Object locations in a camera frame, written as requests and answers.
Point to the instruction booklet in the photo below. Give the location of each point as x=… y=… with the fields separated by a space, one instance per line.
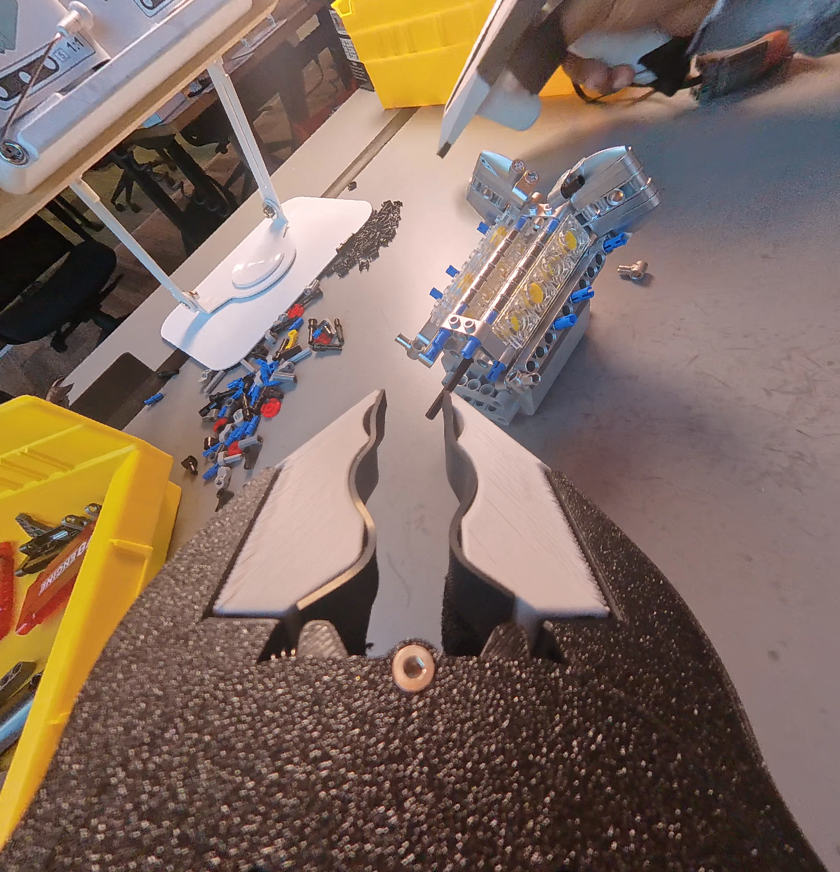
x=25 y=41

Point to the pile of black pins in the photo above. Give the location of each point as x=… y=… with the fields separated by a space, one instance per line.
x=366 y=239

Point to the person's right hand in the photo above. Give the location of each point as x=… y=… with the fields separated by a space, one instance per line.
x=625 y=14

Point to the black desk divider strip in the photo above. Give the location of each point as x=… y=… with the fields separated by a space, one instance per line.
x=121 y=388

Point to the black and red brick parts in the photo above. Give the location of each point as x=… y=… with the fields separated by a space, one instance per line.
x=46 y=545

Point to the small grey brick connector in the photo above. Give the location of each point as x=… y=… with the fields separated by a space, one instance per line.
x=634 y=270

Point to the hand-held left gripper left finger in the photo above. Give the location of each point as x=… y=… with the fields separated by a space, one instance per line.
x=291 y=538

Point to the white booklet stand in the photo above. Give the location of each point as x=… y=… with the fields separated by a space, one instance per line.
x=257 y=273

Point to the black swivel chair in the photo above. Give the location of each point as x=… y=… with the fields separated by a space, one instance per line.
x=52 y=293

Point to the pile of colourful brick parts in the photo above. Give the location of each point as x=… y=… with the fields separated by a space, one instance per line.
x=250 y=388

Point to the yellow plastic crate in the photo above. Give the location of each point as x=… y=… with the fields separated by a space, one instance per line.
x=407 y=55

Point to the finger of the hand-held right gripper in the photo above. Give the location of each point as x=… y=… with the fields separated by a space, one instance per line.
x=509 y=55

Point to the grey brick engine model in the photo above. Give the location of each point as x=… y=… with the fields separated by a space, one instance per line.
x=529 y=279

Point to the yellow plastic bin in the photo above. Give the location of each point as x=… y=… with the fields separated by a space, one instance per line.
x=107 y=463

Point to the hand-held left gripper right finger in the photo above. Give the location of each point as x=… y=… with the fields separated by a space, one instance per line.
x=529 y=538

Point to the red printed brick panel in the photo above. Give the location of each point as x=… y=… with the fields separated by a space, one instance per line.
x=52 y=586

